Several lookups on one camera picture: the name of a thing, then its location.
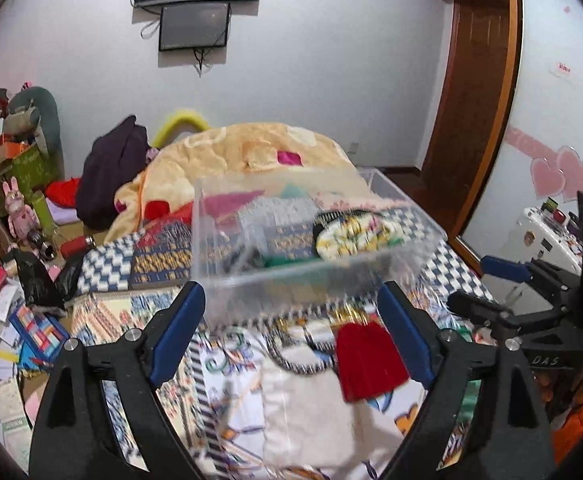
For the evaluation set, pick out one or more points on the small black wall monitor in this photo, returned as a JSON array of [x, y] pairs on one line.
[[194, 26]]

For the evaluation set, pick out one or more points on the blue colourful box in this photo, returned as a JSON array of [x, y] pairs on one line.
[[36, 332]]

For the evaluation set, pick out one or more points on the brown wooden door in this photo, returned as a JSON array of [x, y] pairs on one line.
[[471, 110]]

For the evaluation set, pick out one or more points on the red bottle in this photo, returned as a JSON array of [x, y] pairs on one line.
[[74, 246]]

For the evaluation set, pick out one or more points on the yellow patterned cloth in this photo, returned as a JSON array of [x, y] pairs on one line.
[[354, 237]]

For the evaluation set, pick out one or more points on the pink bunny figure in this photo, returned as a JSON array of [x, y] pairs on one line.
[[19, 212]]

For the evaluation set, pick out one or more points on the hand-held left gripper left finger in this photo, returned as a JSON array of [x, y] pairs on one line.
[[179, 330]]

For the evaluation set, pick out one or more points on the white fluffy cloth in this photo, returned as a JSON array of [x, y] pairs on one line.
[[316, 415]]

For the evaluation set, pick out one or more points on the dark purple jacket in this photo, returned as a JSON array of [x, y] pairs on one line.
[[114, 175]]

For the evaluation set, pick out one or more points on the pink heart wall stickers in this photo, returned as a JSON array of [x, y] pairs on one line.
[[564, 175]]

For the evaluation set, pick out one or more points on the black white striped band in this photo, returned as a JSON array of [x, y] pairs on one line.
[[296, 355]]

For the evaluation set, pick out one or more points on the white appliance with stickers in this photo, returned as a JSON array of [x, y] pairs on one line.
[[546, 237]]

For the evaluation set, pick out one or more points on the red knitted cloth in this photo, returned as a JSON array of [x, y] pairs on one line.
[[369, 360]]

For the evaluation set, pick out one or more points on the patterned bed sheet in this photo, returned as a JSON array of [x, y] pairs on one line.
[[136, 270]]

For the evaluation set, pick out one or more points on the green cloth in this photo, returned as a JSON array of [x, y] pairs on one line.
[[284, 260]]

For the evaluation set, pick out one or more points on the black plastic bag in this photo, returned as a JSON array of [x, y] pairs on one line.
[[36, 280]]

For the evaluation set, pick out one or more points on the clear plastic storage box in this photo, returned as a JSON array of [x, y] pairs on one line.
[[316, 240]]

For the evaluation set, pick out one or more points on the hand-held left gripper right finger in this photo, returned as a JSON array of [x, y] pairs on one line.
[[405, 334]]

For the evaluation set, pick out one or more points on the grey plush toy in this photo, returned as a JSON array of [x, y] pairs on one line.
[[34, 117]]

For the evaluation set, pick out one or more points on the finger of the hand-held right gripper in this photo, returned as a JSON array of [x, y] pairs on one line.
[[505, 270], [476, 307]]

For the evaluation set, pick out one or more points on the yellow curved plush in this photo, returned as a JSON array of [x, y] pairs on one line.
[[179, 122]]

